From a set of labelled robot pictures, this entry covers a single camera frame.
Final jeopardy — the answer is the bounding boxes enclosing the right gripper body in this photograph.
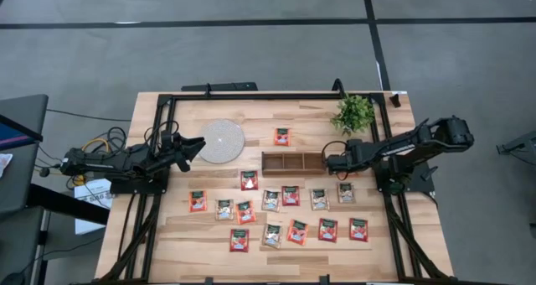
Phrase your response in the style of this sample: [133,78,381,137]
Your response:
[348,138,367,175]

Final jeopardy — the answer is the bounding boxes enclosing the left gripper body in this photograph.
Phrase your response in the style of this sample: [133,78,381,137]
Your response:
[147,148,182,174]

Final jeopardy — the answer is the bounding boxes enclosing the beige vanilla tea sachet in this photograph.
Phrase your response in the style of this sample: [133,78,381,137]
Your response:
[310,188,330,211]
[337,182,356,205]
[261,224,283,249]
[261,189,281,213]
[214,199,235,221]

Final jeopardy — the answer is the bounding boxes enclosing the orange tea sachet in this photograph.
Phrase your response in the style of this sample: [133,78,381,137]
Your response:
[274,127,292,148]
[188,189,209,214]
[235,200,257,225]
[286,219,310,246]

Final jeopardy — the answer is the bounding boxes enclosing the red strawberry tea sachet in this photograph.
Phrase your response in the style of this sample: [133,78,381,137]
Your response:
[317,217,339,244]
[348,217,369,243]
[240,170,260,192]
[229,228,250,253]
[281,185,302,207]

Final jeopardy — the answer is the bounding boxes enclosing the brown wooden three-compartment tea box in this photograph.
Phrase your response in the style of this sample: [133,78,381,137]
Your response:
[261,151,327,176]

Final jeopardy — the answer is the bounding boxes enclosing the round white woven placemat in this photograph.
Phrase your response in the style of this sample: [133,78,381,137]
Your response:
[197,118,246,165]

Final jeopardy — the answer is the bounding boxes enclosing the small green potted plant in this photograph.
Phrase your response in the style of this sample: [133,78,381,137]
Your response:
[329,93,377,136]

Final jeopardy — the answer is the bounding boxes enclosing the black power strip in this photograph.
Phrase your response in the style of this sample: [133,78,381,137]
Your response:
[180,81,260,93]

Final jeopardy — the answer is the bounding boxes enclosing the white printed cardboard box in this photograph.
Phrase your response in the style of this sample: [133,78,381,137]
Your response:
[74,178,113,236]

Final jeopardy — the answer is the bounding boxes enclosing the black table crossbar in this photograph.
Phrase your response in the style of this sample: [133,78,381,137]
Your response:
[25,183,111,226]

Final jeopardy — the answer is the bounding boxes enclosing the grey side table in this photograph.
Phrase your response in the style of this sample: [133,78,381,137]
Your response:
[0,94,49,285]

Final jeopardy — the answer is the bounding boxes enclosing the laptop with blue screen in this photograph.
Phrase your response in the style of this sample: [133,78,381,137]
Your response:
[0,113,44,152]

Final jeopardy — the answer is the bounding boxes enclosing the white paper sheet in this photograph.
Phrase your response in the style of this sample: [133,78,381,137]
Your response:
[0,153,13,179]

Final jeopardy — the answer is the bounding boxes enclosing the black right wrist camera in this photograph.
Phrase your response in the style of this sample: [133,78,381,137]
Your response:
[325,152,351,174]

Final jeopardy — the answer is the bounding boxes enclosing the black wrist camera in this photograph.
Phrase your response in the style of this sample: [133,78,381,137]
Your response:
[125,143,153,165]
[325,152,351,174]

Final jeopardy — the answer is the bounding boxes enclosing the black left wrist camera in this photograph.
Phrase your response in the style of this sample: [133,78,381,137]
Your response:
[125,143,153,165]

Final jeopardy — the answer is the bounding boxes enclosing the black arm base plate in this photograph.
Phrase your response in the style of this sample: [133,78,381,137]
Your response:
[374,161,436,194]
[109,167,171,195]

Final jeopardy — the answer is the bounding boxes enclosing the black curved bracket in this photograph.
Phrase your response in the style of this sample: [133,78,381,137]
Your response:
[331,78,347,98]

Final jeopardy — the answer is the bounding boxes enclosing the black metal table frame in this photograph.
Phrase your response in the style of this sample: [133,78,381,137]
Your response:
[98,90,458,285]

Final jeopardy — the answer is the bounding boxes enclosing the yellow cable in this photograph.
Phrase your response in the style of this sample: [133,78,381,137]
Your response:
[70,137,112,189]

